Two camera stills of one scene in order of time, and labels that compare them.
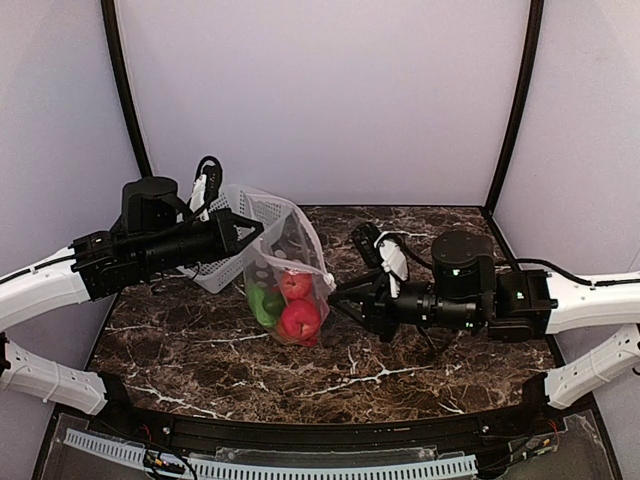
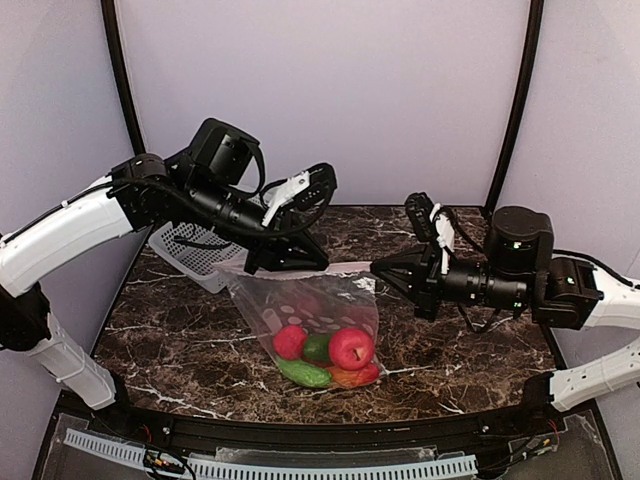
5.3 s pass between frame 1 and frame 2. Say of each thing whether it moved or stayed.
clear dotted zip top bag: moved
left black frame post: stayed
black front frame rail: stayed
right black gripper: moved
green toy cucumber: moved
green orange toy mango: moved
